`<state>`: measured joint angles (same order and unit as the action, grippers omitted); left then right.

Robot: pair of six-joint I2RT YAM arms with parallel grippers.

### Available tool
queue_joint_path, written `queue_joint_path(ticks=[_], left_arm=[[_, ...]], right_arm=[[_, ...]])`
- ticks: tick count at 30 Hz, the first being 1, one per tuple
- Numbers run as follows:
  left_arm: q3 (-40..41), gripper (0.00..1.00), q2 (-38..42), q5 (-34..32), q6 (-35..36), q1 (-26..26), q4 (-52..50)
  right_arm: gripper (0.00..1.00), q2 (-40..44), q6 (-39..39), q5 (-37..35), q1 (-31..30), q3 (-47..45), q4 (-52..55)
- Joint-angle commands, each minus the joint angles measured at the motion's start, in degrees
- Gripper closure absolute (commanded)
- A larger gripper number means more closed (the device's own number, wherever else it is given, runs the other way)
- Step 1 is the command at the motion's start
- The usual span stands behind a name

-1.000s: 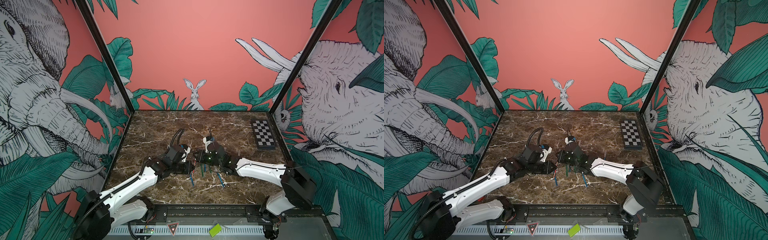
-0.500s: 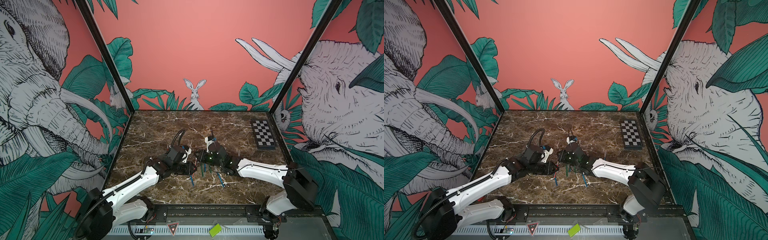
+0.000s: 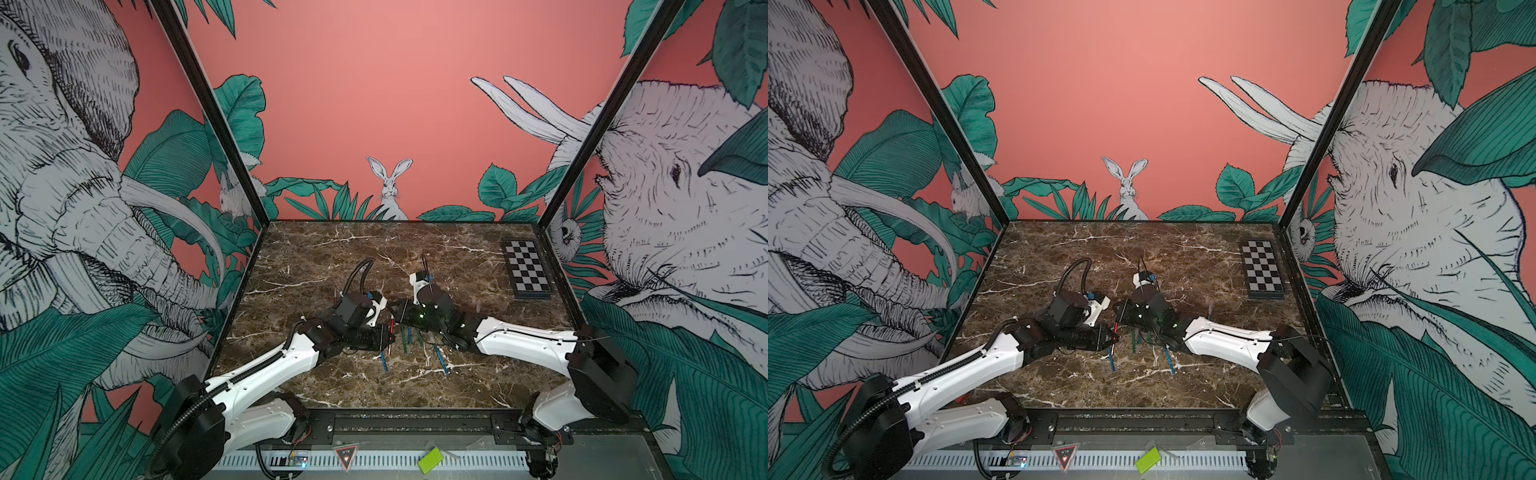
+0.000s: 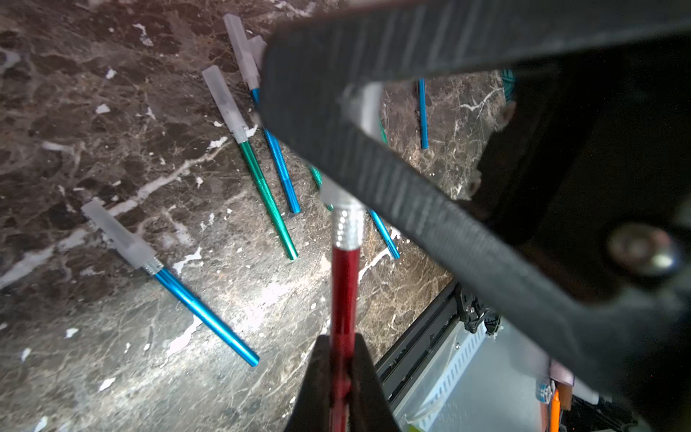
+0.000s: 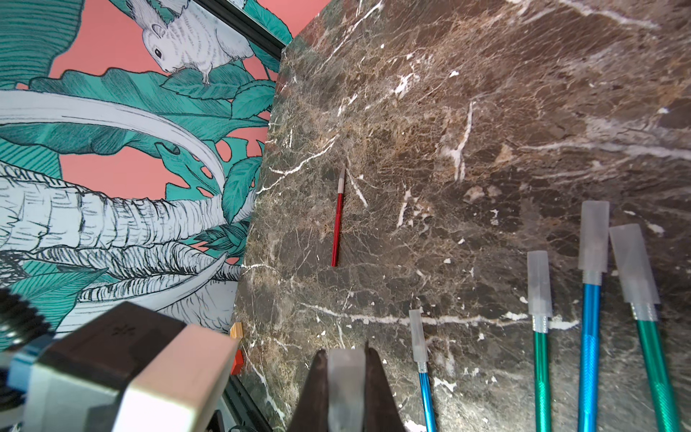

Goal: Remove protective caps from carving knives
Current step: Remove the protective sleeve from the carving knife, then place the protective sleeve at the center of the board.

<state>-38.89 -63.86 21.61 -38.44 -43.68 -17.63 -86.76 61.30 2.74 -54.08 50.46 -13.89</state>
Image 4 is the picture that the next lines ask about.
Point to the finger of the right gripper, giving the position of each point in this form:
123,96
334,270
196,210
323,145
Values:
315,60

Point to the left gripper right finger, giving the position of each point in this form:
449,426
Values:
369,408

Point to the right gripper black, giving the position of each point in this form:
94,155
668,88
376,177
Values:
589,186

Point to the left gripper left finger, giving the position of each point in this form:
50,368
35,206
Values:
312,406

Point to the red carving knife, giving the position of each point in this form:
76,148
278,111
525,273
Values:
347,227

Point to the green carving knife middle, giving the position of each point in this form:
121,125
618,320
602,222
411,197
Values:
257,46

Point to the green carving knife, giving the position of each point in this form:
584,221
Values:
257,46
236,124

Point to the green carving knife left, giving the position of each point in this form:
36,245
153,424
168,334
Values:
236,124

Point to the blue carving knife right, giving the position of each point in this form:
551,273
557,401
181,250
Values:
421,86

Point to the blue carving knife front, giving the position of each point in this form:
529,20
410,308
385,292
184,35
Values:
387,238

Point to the blue carving knife left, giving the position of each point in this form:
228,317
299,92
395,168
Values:
137,252

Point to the white slotted cable duct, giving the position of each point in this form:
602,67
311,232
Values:
422,403

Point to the black front mounting rail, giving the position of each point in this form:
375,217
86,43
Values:
406,360

